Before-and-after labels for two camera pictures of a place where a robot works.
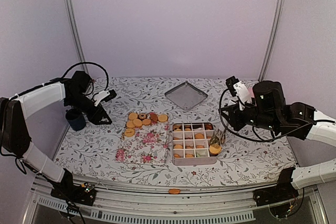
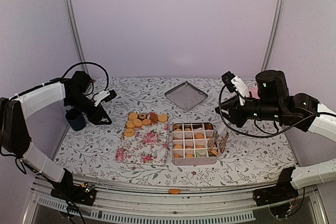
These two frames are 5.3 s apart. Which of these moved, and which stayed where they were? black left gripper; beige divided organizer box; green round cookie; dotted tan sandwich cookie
Moved: dotted tan sandwich cookie
Stayed: black left gripper; beige divided organizer box; green round cookie
